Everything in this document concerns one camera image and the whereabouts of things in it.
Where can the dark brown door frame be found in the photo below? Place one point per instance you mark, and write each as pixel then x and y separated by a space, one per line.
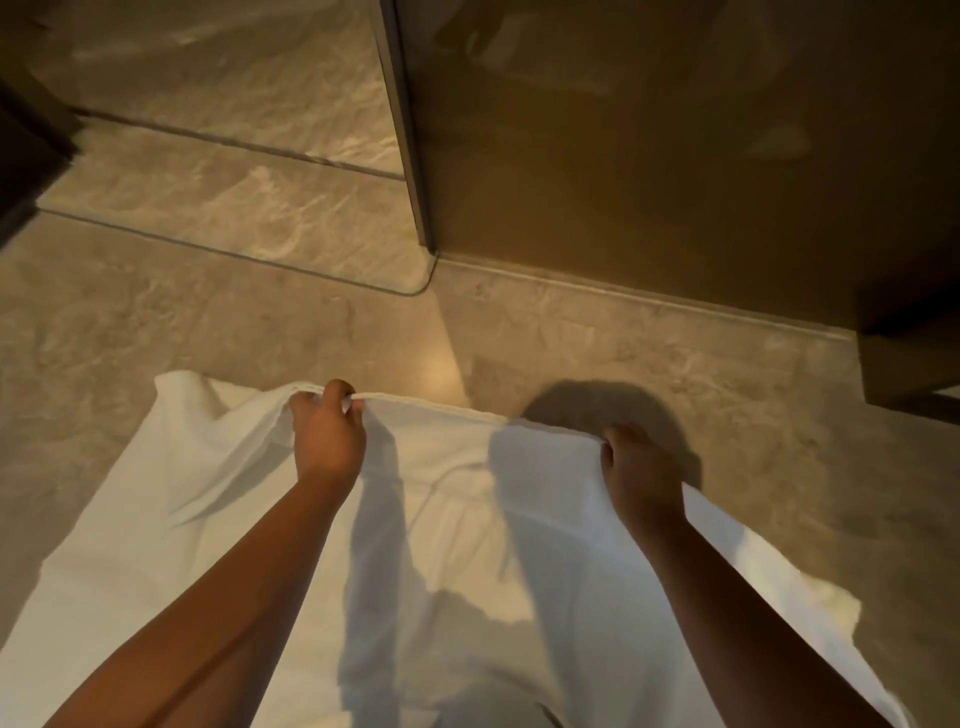
pixel 907 360

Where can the white towel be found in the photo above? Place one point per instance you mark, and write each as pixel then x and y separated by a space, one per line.
pixel 585 562

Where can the person's right forearm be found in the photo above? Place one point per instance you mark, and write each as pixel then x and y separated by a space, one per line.
pixel 750 637

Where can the person's left forearm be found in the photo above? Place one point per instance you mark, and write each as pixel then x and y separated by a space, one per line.
pixel 217 622

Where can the person's left hand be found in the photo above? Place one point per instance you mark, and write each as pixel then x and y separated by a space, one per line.
pixel 330 442

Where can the dark glass door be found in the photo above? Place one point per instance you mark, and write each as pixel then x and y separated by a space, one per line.
pixel 22 150

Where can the person's right hand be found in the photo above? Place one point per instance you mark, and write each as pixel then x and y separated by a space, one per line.
pixel 645 480

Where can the brown door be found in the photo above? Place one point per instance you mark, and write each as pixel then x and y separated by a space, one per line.
pixel 675 150

